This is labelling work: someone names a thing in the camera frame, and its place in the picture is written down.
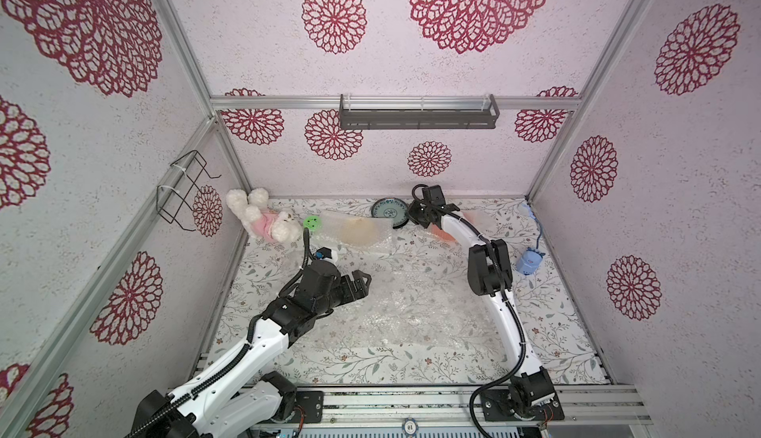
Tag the white plush bunny pink dress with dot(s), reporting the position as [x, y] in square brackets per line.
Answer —
[260, 221]

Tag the blue toy with cord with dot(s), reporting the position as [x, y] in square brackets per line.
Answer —
[531, 260]

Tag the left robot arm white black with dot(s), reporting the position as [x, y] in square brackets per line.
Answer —
[234, 394]

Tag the aluminium front rail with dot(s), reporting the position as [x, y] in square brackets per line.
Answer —
[447, 407]

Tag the green round toy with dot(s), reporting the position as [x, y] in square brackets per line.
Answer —
[313, 223]

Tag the black wire wall basket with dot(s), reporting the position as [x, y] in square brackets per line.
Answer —
[173, 198]

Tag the orange plate in bubble wrap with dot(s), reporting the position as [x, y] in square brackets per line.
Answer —
[460, 228]

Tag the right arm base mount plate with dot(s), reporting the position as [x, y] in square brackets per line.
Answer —
[499, 404]

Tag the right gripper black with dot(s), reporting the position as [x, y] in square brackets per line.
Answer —
[422, 213]

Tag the yellow plate in bubble wrap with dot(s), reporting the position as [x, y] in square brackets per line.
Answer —
[366, 234]

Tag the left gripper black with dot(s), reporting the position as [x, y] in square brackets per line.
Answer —
[350, 293]

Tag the clear bubble wrap sheet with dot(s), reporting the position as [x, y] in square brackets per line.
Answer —
[473, 355]
[404, 306]

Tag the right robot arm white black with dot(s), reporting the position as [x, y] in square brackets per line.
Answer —
[531, 394]

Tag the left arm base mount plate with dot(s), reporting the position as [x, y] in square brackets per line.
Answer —
[304, 405]

